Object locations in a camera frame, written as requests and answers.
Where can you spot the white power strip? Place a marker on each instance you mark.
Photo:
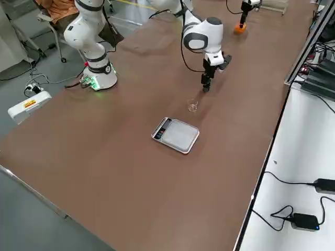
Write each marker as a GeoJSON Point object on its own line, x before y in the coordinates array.
{"type": "Point", "coordinates": [34, 89]}

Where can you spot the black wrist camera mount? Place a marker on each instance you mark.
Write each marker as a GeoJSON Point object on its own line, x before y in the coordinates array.
{"type": "Point", "coordinates": [225, 61]}

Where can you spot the black power adapter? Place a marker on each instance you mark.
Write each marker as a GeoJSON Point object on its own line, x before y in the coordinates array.
{"type": "Point", "coordinates": [325, 185]}

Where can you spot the aluminium frame post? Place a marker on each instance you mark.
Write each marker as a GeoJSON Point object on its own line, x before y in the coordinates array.
{"type": "Point", "coordinates": [308, 41]}

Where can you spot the person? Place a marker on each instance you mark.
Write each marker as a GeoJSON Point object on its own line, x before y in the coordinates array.
{"type": "Point", "coordinates": [56, 11]}

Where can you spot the green circuit board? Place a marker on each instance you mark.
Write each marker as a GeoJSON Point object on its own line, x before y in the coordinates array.
{"type": "Point", "coordinates": [87, 81]}

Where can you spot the grey cabinet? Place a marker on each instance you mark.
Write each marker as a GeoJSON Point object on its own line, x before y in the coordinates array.
{"type": "Point", "coordinates": [10, 39]}

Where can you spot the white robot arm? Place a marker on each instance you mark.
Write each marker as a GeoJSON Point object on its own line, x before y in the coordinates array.
{"type": "Point", "coordinates": [89, 39]}
{"type": "Point", "coordinates": [252, 2]}

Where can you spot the white box with yellow label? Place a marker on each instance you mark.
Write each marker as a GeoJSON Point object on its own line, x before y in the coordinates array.
{"type": "Point", "coordinates": [28, 105]}

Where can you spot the small red circuit board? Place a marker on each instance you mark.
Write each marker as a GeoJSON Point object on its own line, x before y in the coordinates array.
{"type": "Point", "coordinates": [305, 70]}

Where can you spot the metal frame chair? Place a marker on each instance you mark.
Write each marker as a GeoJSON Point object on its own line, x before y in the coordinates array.
{"type": "Point", "coordinates": [43, 17]}

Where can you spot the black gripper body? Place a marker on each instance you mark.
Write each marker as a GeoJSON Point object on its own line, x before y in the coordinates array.
{"type": "Point", "coordinates": [209, 69]}
{"type": "Point", "coordinates": [245, 12]}

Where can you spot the white side table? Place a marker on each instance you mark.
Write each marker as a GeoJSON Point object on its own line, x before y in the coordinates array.
{"type": "Point", "coordinates": [301, 157]}

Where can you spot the orange button box lid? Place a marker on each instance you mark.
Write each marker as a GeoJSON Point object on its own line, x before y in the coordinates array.
{"type": "Point", "coordinates": [240, 29]}

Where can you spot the clear measuring cup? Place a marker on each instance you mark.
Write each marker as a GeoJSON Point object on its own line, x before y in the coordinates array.
{"type": "Point", "coordinates": [192, 105]}

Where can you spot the white electronic scale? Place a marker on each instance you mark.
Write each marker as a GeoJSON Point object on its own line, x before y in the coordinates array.
{"type": "Point", "coordinates": [178, 137]}

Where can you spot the black adapter with blue light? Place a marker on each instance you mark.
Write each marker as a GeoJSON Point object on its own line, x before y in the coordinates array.
{"type": "Point", "coordinates": [305, 221]}

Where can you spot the black finned power supply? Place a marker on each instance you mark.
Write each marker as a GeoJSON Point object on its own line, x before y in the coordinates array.
{"type": "Point", "coordinates": [323, 68]}
{"type": "Point", "coordinates": [318, 87]}

